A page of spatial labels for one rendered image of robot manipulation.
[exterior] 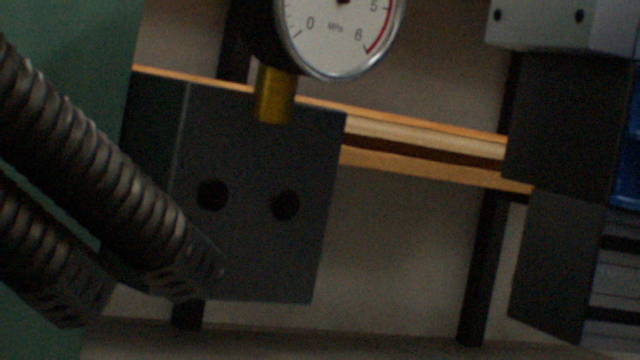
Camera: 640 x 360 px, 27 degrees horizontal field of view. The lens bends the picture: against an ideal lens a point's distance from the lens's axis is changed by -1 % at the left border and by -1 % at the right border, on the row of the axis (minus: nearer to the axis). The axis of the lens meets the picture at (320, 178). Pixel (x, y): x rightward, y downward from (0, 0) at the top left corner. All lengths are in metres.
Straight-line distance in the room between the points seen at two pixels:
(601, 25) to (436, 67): 3.04
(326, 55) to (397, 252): 3.39
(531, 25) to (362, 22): 0.39
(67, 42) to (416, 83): 3.34
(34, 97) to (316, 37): 0.16
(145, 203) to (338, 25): 0.13
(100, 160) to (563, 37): 0.51
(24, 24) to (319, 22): 0.11
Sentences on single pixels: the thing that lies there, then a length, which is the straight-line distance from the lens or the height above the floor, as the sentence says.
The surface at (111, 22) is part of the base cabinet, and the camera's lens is 0.51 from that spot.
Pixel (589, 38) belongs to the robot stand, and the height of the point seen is 0.69.
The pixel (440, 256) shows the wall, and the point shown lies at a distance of 3.98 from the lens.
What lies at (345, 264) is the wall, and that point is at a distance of 3.76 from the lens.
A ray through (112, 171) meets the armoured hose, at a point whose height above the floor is 0.59.
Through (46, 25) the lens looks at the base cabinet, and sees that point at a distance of 0.50.
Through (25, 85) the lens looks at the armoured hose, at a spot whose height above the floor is 0.61.
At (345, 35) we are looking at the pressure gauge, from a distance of 0.50.
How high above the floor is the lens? 0.62
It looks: 3 degrees down
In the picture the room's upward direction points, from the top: 11 degrees clockwise
